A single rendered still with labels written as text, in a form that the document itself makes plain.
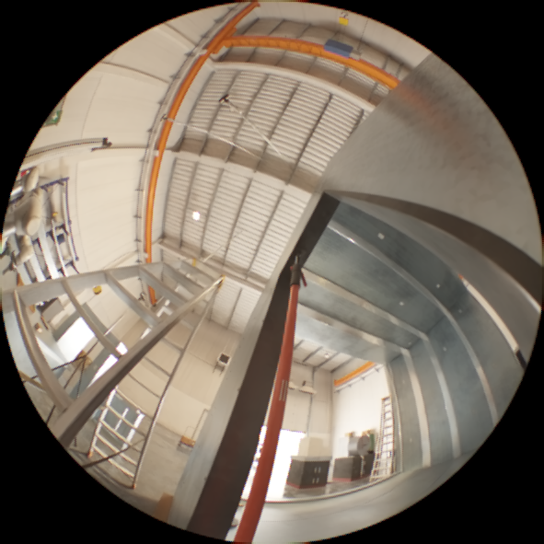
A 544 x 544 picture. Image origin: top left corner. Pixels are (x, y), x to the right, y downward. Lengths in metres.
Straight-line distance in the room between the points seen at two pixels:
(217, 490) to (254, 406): 0.31
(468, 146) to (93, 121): 6.83
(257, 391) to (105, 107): 7.13
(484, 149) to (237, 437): 0.63
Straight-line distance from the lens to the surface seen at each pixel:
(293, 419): 11.66
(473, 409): 3.60
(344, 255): 2.09
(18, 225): 1.09
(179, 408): 10.27
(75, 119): 6.63
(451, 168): 0.16
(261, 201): 7.19
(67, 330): 3.48
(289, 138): 7.28
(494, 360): 3.57
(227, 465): 0.55
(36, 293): 0.75
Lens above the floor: 1.22
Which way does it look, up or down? 58 degrees up
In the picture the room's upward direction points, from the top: 23 degrees clockwise
